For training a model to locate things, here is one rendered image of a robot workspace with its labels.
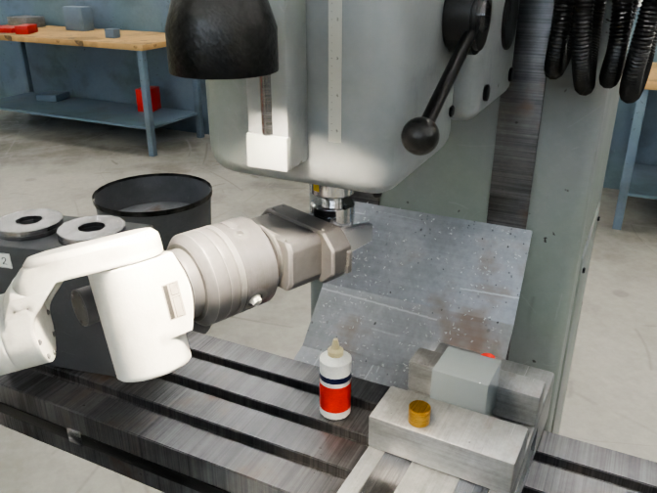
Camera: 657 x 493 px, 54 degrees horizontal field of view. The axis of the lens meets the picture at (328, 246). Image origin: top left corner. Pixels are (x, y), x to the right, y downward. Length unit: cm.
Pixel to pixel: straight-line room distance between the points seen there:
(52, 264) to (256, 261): 17
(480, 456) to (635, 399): 208
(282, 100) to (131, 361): 25
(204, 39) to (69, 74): 670
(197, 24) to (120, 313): 25
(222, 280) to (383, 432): 24
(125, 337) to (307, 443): 34
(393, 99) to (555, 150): 48
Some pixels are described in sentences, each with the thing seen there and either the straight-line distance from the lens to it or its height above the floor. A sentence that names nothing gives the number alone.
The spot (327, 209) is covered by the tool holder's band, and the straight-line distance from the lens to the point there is 67.
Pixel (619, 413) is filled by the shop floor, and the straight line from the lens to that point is 263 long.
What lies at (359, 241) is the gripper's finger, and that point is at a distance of 69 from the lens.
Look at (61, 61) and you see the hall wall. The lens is 715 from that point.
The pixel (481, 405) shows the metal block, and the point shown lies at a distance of 71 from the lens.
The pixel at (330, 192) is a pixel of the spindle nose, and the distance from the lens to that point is 66.
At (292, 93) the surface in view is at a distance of 54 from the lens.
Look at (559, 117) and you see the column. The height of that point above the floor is 130.
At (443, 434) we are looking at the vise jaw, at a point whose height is 108.
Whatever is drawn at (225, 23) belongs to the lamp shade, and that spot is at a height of 147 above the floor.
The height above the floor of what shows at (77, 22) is 96.
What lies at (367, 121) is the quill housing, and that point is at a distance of 55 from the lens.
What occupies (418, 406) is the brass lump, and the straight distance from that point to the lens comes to 68.
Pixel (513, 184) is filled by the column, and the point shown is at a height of 119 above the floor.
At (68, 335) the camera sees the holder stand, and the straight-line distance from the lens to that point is 98.
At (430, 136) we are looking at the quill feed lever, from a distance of 51.
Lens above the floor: 151
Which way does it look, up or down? 24 degrees down
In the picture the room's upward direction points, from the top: straight up
